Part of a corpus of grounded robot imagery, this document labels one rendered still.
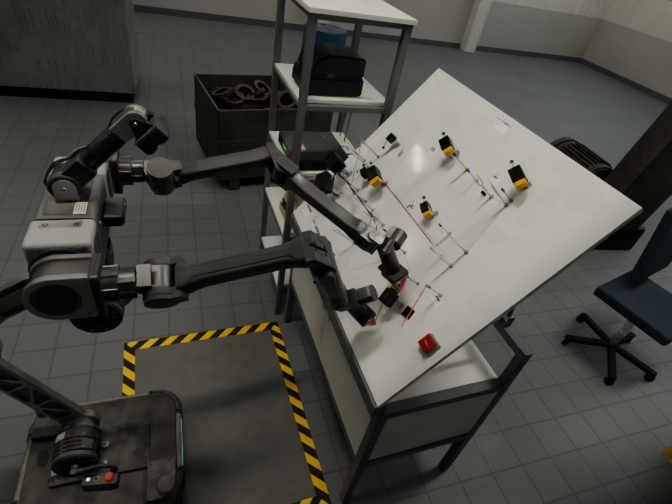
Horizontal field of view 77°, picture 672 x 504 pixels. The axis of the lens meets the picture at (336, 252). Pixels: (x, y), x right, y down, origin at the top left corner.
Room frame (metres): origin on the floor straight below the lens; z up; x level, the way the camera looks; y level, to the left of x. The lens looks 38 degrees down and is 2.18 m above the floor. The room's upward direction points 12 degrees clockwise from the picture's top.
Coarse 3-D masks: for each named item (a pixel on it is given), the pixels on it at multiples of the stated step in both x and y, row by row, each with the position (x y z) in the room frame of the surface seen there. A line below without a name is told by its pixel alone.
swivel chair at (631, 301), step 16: (656, 240) 2.35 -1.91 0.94; (640, 256) 2.37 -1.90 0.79; (656, 256) 2.36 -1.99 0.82; (640, 272) 2.32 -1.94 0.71; (656, 272) 2.48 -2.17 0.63; (608, 288) 2.29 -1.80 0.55; (624, 288) 2.33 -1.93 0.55; (640, 288) 2.37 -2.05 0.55; (656, 288) 2.41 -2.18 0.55; (608, 304) 2.20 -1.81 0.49; (624, 304) 2.16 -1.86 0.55; (640, 304) 2.19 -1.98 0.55; (656, 304) 2.23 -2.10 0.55; (592, 320) 2.48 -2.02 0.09; (640, 320) 2.05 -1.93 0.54; (656, 320) 2.06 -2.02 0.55; (576, 336) 2.27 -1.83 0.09; (608, 336) 2.33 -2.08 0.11; (624, 336) 2.24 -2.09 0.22; (656, 336) 1.96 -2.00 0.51; (608, 352) 2.18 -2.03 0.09; (624, 352) 2.20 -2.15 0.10; (608, 368) 2.04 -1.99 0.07; (640, 368) 2.12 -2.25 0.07; (608, 384) 1.95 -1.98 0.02
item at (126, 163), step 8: (112, 160) 1.04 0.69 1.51; (120, 160) 1.07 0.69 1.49; (128, 160) 1.08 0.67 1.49; (136, 160) 1.10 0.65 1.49; (112, 168) 1.04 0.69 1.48; (120, 168) 1.05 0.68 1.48; (128, 168) 1.06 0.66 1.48; (136, 168) 1.08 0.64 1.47; (120, 176) 1.04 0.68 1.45; (128, 176) 1.05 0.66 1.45; (136, 176) 1.07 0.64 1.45; (144, 176) 1.12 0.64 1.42; (120, 184) 1.04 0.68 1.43; (128, 184) 1.07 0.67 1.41; (120, 192) 1.04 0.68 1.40
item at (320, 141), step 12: (288, 132) 2.32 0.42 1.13; (312, 132) 2.40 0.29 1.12; (324, 132) 2.43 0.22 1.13; (288, 144) 2.17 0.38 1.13; (312, 144) 2.24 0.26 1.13; (324, 144) 2.27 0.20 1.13; (336, 144) 2.30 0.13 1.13; (288, 156) 2.08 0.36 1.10; (300, 156) 2.06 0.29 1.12; (312, 156) 2.09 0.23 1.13; (324, 156) 2.12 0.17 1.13; (300, 168) 2.02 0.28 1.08; (312, 168) 2.05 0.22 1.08; (324, 168) 2.08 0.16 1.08
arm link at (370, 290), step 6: (354, 288) 1.04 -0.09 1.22; (360, 288) 1.04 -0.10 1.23; (366, 288) 1.03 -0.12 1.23; (372, 288) 1.06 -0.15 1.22; (348, 294) 1.03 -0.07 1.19; (354, 294) 1.03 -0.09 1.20; (360, 294) 1.02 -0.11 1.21; (366, 294) 1.02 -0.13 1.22; (372, 294) 1.03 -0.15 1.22; (348, 300) 1.02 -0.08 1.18; (354, 300) 1.01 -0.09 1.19; (360, 300) 1.02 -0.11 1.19; (366, 300) 1.02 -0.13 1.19; (372, 300) 1.02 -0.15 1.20; (342, 306) 0.97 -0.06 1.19; (348, 306) 1.00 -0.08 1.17
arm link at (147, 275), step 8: (136, 264) 0.67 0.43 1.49; (144, 264) 0.68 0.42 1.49; (160, 264) 0.70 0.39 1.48; (136, 272) 0.66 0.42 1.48; (144, 272) 0.66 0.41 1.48; (152, 272) 0.68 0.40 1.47; (160, 272) 0.68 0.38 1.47; (168, 272) 0.69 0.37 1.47; (136, 280) 0.65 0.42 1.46; (144, 280) 0.65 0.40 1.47; (152, 280) 0.66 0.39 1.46; (160, 280) 0.66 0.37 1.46; (168, 280) 0.67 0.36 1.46; (136, 288) 0.63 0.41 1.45; (144, 288) 0.64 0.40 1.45
